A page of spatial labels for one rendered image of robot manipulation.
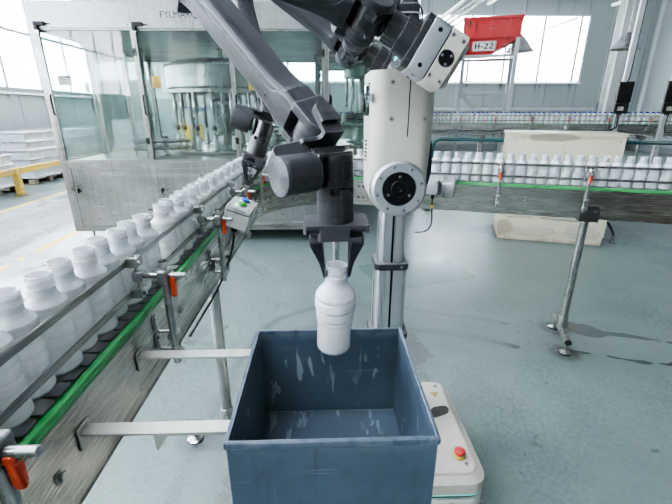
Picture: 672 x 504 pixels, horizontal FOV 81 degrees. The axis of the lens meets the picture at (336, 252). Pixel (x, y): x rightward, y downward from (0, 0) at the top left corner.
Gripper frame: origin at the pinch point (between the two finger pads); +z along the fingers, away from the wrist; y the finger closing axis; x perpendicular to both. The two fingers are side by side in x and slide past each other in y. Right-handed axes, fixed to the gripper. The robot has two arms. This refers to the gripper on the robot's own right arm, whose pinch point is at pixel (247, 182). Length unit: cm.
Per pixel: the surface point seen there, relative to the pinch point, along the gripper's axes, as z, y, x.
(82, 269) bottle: 11, 59, -16
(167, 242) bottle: 17.1, 24.4, -12.7
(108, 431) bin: 27, 76, 0
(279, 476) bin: 22, 81, 26
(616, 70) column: -332, -815, 597
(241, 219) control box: 11.0, 4.0, 1.8
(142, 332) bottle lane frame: 26, 53, -6
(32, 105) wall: 216, -977, -688
